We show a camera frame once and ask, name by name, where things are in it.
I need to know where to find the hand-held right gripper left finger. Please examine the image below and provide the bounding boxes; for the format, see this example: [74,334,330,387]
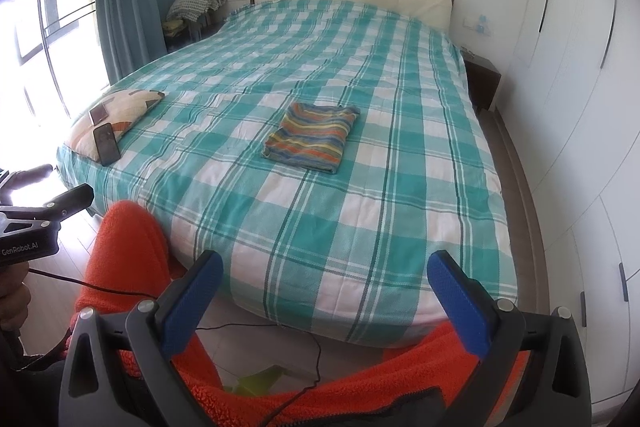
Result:
[59,250,224,427]

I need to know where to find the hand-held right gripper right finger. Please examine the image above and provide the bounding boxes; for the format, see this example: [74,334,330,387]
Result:
[426,250,592,427]

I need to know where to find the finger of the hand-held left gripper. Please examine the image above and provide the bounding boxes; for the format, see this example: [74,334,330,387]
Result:
[45,183,95,220]
[0,164,53,188]

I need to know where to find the striped knit sweater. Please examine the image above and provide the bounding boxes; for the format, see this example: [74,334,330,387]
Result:
[261,102,361,175]

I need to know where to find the person's left hand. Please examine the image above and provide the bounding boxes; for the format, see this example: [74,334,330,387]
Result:
[0,267,31,333]

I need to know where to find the black smartphone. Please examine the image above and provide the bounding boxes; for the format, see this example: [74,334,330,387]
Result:
[93,122,122,166]

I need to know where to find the person's orange fleece pants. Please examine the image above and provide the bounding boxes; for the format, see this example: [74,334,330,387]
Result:
[75,201,531,427]

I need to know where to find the green slipper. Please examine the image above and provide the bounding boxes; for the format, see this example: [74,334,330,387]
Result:
[225,364,291,398]

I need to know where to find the cream patterned pillow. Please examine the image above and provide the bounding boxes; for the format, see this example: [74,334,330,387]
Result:
[65,89,166,158]

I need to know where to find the teal plaid blanket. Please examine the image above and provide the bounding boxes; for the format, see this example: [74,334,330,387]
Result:
[56,0,519,348]

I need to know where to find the dark framed window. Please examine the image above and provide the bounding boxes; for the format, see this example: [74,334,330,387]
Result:
[0,0,108,128]

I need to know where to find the dark bedside table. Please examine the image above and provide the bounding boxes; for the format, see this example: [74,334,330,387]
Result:
[165,9,223,52]

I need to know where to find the dark wooden nightstand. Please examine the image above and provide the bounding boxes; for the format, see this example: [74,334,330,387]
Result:
[462,52,502,112]

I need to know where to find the checked folded cloth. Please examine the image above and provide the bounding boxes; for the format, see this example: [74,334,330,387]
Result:
[166,0,228,22]

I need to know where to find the white wardrobe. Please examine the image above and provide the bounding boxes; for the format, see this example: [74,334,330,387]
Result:
[495,0,640,400]

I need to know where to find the grey bed frame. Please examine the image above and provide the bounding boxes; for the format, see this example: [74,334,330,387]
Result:
[475,107,551,323]

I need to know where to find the black cable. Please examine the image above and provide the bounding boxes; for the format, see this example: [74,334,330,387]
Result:
[27,268,322,427]

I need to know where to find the white wall socket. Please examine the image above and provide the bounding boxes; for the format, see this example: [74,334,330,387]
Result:
[462,14,493,35]

